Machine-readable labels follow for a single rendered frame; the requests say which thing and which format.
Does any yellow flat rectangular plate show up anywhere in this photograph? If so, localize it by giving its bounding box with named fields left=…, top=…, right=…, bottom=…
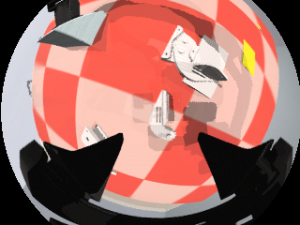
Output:
left=241, top=39, right=255, bottom=78

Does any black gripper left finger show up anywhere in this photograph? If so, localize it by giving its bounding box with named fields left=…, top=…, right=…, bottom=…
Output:
left=42, top=132, right=125, bottom=203

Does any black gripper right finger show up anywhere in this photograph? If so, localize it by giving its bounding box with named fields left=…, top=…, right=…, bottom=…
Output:
left=198, top=131, right=274, bottom=200

